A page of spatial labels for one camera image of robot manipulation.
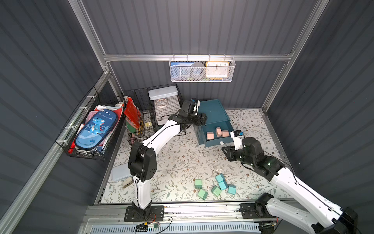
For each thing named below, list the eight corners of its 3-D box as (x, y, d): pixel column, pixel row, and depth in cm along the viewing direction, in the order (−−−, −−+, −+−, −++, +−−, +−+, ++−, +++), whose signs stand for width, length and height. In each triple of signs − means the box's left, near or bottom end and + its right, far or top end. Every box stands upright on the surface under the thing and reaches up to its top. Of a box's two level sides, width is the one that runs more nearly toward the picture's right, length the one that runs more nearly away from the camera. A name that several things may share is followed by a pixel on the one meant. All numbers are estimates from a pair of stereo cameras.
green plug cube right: (210, 191, 82) (210, 190, 80) (215, 186, 84) (215, 184, 82) (216, 197, 80) (217, 196, 78) (221, 191, 82) (221, 190, 80)
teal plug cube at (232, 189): (227, 192, 82) (227, 191, 80) (228, 184, 85) (228, 183, 83) (234, 195, 81) (235, 194, 79) (235, 186, 84) (236, 185, 82)
